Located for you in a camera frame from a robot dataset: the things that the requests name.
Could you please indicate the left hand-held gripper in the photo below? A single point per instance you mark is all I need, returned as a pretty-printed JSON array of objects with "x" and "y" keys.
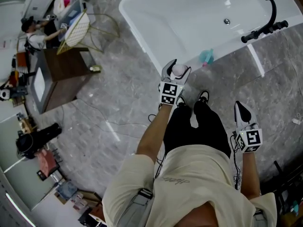
[{"x": 169, "y": 92}]

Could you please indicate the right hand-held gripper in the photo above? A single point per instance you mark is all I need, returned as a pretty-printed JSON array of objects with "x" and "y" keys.
[{"x": 251, "y": 138}]

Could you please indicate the white bottle with red base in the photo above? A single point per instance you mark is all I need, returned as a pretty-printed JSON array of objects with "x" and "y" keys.
[{"x": 178, "y": 69}]

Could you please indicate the person's left forearm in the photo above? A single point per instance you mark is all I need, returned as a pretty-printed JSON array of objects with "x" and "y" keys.
[{"x": 156, "y": 131}]

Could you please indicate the person's right forearm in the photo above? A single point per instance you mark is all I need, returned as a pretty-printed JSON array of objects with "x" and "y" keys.
[{"x": 249, "y": 174}]

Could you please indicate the black bathtub faucet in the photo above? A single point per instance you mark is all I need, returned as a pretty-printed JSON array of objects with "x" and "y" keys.
[{"x": 272, "y": 20}]

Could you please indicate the white container with red contents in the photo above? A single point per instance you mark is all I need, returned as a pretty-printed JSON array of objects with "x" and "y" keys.
[{"x": 60, "y": 1}]

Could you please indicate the person's left shoe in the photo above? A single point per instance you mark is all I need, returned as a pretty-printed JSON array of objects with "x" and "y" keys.
[{"x": 181, "y": 102}]

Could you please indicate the person's shoe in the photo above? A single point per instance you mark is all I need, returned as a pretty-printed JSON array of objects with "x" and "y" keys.
[
  {"x": 203, "y": 96},
  {"x": 181, "y": 102}
]

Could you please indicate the teal bath toy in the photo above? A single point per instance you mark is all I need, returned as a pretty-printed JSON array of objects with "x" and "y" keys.
[{"x": 205, "y": 57}]

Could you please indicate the person's right shoe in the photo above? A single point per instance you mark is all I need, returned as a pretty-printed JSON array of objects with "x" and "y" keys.
[{"x": 203, "y": 96}]

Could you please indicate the person's black trousers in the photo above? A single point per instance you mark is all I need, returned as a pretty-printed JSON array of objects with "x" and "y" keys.
[{"x": 203, "y": 136}]

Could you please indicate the white power strip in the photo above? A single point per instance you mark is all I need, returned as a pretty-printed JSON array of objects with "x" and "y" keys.
[{"x": 297, "y": 121}]

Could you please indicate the small bottle on vanity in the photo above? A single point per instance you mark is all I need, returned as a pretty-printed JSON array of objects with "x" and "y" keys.
[{"x": 95, "y": 68}]

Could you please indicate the person's cream shirt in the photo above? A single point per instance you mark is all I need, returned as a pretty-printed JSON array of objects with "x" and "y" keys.
[{"x": 194, "y": 197}]

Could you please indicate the dark wooden vanity cabinet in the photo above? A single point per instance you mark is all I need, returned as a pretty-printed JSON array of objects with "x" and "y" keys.
[{"x": 64, "y": 74}]

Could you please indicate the clear plastic storage box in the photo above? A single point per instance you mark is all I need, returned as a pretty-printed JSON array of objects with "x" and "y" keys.
[{"x": 75, "y": 11}]

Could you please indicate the white sink basin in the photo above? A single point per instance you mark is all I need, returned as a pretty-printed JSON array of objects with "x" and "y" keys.
[{"x": 39, "y": 84}]

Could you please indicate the black bag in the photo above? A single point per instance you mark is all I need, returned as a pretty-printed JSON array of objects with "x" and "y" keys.
[{"x": 35, "y": 138}]

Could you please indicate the pink cloth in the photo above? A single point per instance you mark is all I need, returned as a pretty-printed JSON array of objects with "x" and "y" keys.
[{"x": 47, "y": 161}]

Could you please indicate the panda plush toy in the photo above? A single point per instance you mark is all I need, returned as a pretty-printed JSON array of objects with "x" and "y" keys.
[{"x": 4, "y": 95}]

